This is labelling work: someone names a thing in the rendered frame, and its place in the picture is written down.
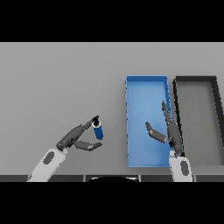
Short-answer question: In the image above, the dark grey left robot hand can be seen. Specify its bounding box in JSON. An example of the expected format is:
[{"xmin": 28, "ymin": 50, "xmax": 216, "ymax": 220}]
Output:
[{"xmin": 56, "ymin": 115, "xmax": 103, "ymax": 152}]

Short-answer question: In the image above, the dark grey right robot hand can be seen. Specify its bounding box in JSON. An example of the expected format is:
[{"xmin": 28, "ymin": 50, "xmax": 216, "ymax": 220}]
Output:
[{"xmin": 144, "ymin": 101, "xmax": 185, "ymax": 158}]

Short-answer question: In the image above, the blue pipe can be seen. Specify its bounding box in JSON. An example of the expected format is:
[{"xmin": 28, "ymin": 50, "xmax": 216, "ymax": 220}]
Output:
[{"xmin": 91, "ymin": 116, "xmax": 104, "ymax": 141}]

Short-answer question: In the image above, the dark grey bin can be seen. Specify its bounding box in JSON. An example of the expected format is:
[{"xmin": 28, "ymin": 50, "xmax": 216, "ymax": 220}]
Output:
[{"xmin": 172, "ymin": 75, "xmax": 224, "ymax": 166}]

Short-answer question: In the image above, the blue bin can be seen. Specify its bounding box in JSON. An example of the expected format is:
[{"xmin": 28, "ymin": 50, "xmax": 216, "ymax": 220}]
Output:
[{"xmin": 125, "ymin": 75, "xmax": 176, "ymax": 168}]

